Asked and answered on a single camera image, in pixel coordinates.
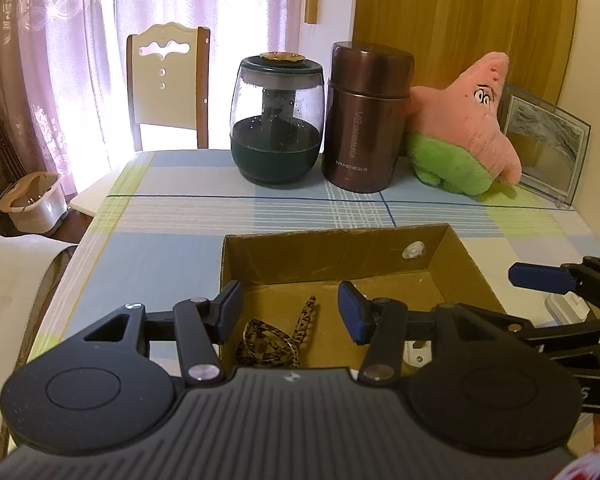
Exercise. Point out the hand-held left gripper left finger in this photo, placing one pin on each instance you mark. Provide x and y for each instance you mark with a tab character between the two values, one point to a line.
228	307

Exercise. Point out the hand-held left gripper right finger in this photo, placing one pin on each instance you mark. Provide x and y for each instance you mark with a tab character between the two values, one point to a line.
352	315

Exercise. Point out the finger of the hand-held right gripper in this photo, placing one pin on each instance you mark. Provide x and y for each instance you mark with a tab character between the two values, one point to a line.
540	276
570	329

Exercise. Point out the white two-prong charger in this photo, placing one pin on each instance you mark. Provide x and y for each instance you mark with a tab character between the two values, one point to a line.
562	307

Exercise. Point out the brown cardboard box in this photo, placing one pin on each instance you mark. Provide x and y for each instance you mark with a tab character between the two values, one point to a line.
330	260

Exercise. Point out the clear round sticker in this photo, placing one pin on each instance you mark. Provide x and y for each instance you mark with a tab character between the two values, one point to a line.
414	251

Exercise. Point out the plaid tablecloth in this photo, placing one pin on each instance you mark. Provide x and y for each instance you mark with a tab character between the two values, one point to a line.
180	220

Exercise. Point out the dark glass jar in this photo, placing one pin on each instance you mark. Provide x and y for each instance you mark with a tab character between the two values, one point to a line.
275	150

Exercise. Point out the pink starfish plush toy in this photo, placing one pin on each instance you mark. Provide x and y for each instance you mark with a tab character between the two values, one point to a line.
460	125

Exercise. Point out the brown metal thermos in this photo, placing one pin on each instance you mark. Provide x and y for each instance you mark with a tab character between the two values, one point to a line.
365	125

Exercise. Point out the cream wooden chair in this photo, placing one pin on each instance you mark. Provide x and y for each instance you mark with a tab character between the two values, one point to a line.
165	105

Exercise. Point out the white sofa cover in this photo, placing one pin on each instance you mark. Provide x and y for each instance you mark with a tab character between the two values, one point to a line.
10	300

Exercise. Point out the white plastic foot tub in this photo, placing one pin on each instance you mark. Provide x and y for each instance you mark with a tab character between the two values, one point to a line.
32	205

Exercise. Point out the wooden door panel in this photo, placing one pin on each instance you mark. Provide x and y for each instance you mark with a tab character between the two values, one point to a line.
455	10

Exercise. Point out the sheer pink curtain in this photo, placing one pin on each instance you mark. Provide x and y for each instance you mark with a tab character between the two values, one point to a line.
55	60

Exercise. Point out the glass picture frame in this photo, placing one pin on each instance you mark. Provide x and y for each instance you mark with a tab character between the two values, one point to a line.
545	145

